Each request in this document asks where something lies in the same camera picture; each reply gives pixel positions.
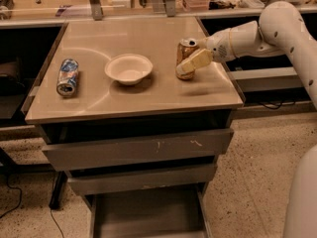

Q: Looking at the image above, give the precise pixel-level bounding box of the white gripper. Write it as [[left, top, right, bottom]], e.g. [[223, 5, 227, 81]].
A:
[[176, 29, 236, 76]]

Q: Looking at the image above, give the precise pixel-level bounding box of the orange soda can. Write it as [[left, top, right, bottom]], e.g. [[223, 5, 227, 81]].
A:
[[175, 38, 199, 80]]

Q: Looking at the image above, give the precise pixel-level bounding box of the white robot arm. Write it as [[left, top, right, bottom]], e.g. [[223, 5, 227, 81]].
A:
[[175, 1, 317, 238]]

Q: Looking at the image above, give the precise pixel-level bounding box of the grey top drawer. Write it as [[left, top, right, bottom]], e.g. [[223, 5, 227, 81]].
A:
[[43, 128, 234, 171]]

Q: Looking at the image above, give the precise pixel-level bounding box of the grey drawer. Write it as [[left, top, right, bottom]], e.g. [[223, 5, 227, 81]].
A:
[[43, 128, 234, 171], [89, 184, 213, 238], [68, 163, 216, 195]]

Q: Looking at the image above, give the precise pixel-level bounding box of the blue crushed soda can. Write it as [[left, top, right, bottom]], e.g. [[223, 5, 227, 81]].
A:
[[56, 59, 79, 97]]

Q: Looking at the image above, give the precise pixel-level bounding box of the grey bottom drawer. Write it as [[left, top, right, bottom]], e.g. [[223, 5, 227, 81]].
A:
[[89, 184, 213, 238]]

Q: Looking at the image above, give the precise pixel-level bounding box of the grey middle drawer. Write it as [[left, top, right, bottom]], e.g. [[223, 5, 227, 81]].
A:
[[68, 163, 216, 195]]

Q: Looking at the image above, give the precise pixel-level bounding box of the white paper bowl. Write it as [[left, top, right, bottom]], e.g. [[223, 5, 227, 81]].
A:
[[104, 54, 154, 85]]

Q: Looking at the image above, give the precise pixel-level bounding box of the black floor cable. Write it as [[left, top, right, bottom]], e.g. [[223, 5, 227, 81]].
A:
[[0, 174, 24, 220]]

